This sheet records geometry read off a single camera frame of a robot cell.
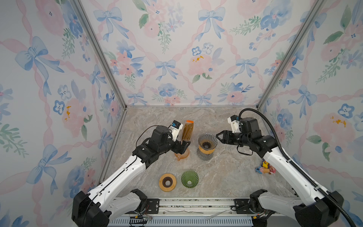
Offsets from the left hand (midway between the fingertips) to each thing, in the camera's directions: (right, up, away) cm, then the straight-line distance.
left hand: (184, 138), depth 74 cm
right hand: (+19, +1, +3) cm, 19 cm away
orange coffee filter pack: (+3, +2, +21) cm, 22 cm away
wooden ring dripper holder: (+13, -9, +10) cm, 19 cm away
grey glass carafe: (+13, -14, +14) cm, 23 cm away
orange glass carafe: (+1, -13, +18) cm, 23 cm away
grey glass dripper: (+14, -4, +12) cm, 19 cm away
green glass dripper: (+3, -26, +11) cm, 28 cm away
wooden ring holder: (-10, -27, +8) cm, 30 cm away
